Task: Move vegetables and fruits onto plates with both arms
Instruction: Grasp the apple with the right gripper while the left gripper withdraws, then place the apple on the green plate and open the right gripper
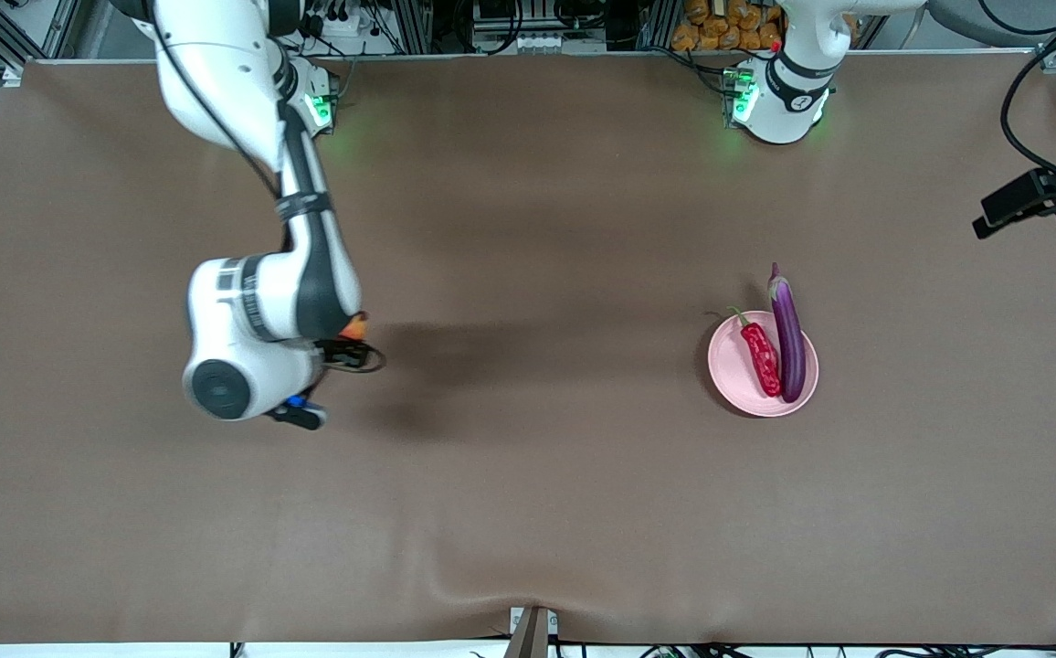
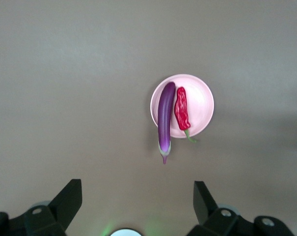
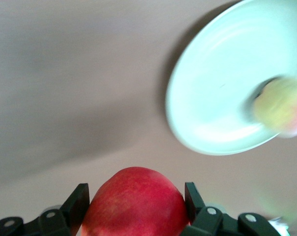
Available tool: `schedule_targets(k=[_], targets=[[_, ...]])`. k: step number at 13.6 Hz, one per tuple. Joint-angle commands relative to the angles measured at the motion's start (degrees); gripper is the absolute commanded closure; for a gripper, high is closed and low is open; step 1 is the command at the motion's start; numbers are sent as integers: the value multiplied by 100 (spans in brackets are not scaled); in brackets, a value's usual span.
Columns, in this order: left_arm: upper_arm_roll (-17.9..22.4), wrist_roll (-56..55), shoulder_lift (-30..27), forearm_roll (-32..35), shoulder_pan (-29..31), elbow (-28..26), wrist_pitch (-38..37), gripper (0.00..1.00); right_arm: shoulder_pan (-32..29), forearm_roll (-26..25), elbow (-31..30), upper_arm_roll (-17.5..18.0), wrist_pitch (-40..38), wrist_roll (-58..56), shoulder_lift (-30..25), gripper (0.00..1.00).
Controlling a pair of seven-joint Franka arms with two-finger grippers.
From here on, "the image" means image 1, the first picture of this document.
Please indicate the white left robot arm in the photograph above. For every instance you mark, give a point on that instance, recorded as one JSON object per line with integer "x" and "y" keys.
{"x": 784, "y": 100}

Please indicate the long purple eggplant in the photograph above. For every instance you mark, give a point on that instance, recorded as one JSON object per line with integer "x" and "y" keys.
{"x": 788, "y": 338}

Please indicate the white power strip with plugs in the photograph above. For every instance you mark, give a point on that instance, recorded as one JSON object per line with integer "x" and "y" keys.
{"x": 341, "y": 20}

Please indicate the red apple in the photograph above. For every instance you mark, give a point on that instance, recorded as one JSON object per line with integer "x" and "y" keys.
{"x": 357, "y": 326}

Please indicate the grey round chair seat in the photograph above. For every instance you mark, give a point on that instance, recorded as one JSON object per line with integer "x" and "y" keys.
{"x": 957, "y": 18}

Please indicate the brown table cloth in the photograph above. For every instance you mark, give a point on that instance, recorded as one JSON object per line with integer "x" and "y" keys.
{"x": 528, "y": 503}

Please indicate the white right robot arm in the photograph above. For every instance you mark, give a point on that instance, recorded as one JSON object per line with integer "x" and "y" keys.
{"x": 236, "y": 311}

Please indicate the pink round plate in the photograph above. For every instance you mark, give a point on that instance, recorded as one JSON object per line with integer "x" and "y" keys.
{"x": 729, "y": 376}

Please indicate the bag of orange fruits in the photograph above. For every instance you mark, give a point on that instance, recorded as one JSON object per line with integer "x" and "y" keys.
{"x": 729, "y": 26}

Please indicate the red chili pepper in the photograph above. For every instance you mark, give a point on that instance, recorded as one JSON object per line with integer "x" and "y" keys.
{"x": 761, "y": 356}

